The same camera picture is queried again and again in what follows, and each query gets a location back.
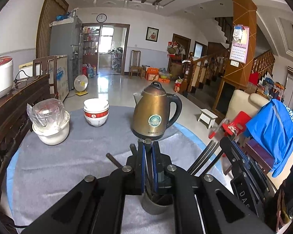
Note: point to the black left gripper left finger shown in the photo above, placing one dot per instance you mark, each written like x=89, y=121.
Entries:
x=95, y=205

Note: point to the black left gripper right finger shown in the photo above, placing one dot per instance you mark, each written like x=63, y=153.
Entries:
x=201, y=203

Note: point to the dark chopstick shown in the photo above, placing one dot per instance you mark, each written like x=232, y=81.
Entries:
x=148, y=146
x=133, y=149
x=113, y=160

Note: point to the dark grey utensil holder cup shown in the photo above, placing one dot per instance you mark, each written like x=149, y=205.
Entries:
x=157, y=207

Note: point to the blue jacket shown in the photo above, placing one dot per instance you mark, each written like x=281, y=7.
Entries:
x=272, y=129

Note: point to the red plastic chair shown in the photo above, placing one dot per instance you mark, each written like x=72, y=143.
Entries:
x=232, y=128

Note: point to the grey table cloth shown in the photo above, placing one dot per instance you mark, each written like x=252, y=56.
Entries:
x=39, y=175

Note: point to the white small stool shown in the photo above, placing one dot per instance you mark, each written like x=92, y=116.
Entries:
x=207, y=117

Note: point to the beige sofa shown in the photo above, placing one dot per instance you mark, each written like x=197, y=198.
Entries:
x=248, y=103

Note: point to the white pot with plastic wrap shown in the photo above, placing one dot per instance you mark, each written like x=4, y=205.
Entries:
x=50, y=121

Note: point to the red white stacked bowls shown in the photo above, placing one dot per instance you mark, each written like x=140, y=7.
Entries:
x=96, y=111

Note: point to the gold electric kettle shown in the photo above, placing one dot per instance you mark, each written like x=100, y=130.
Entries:
x=155, y=111

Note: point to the small electric fan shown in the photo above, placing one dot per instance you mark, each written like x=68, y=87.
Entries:
x=80, y=85

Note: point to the wooden chair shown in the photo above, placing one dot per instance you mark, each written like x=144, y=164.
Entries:
x=135, y=63

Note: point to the white rice cooker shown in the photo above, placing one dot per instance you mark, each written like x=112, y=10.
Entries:
x=6, y=75

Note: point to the grey refrigerator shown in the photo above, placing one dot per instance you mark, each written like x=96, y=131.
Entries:
x=66, y=40

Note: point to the wall calendar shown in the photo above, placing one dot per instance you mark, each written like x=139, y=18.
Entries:
x=240, y=41

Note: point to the framed wall picture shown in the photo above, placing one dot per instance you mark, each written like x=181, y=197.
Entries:
x=152, y=34

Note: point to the round wall clock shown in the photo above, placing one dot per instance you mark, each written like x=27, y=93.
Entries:
x=101, y=18

